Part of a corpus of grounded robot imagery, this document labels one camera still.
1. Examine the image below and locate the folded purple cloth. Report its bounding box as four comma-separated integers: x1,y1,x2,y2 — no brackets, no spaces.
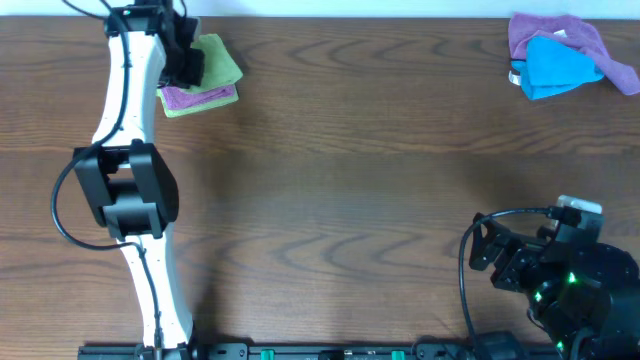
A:
159,83,237,112

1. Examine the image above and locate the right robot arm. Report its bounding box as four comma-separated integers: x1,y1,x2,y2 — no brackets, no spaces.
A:
459,206,639,359

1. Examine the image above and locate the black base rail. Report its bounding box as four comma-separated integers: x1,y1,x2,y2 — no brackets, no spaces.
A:
77,332,566,360

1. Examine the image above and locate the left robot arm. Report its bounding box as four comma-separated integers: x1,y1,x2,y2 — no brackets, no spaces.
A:
63,0,204,359

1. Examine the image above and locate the crumpled purple cloth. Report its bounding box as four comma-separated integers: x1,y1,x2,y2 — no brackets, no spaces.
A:
508,13,639,96

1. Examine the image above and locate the crumpled blue cloth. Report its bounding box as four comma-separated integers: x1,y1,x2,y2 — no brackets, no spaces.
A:
508,37,604,100

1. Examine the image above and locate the folded green cloth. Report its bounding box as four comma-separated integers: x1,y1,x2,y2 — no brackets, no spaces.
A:
155,89,240,119

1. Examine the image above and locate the light green microfiber cloth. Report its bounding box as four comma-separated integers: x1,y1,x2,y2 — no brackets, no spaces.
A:
182,34,243,94

